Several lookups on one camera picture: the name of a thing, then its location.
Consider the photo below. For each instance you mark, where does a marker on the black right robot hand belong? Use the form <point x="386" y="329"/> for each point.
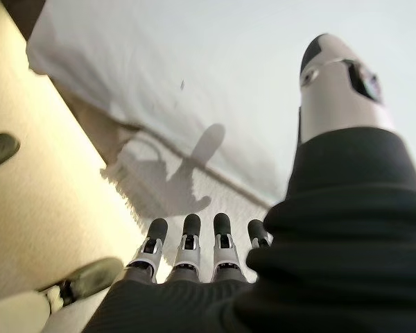
<point x="333" y="243"/>

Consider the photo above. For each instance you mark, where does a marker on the white duvet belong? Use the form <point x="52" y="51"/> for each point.
<point x="159" y="52"/>

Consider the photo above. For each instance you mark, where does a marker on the white fringed blanket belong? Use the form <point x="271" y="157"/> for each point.
<point x="229" y="194"/>

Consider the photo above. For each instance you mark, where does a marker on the olive right robot foot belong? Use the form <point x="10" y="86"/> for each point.
<point x="90" y="277"/>

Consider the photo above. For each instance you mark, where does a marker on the olive robot foot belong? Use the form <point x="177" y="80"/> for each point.
<point x="0" y="151"/>
<point x="90" y="277"/>

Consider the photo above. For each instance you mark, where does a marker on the olive left robot foot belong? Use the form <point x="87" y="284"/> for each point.
<point x="0" y="151"/>

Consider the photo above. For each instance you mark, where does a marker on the brown upholstered bed frame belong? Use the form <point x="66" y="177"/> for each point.
<point x="27" y="14"/>

